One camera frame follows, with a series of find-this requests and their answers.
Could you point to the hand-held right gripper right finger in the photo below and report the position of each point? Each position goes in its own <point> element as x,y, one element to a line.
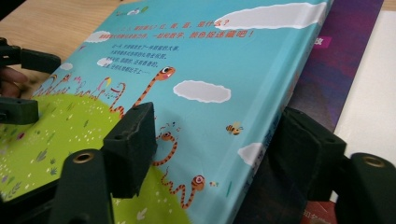
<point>314,152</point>

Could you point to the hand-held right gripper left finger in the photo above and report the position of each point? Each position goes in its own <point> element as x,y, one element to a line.
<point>130,149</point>

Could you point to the white and red book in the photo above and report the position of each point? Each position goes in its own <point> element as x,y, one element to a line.
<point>373,93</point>

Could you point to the purple magazine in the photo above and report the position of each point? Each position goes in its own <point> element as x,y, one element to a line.
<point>336,62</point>

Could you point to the light blue picture book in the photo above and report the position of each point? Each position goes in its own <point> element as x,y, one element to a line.
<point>202,56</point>

